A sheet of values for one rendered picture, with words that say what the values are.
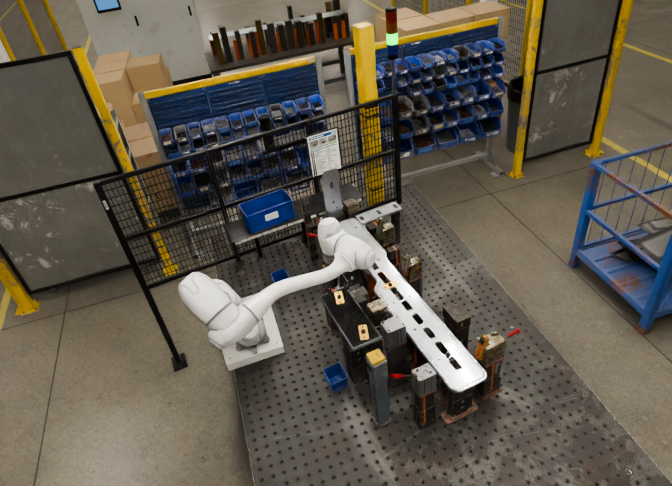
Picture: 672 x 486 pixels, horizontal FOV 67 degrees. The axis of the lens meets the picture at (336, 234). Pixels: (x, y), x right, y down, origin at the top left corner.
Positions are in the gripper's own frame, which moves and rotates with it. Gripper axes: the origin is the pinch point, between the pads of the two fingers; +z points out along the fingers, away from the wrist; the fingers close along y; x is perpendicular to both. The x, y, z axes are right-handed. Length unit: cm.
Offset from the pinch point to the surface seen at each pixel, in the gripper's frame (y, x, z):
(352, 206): 22, 89, 15
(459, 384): 42, -49, 20
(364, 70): 44, 131, -55
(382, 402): 10, -41, 33
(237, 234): -51, 85, 17
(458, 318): 54, -15, 17
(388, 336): 18.0, -22.7, 11.5
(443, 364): 39, -37, 20
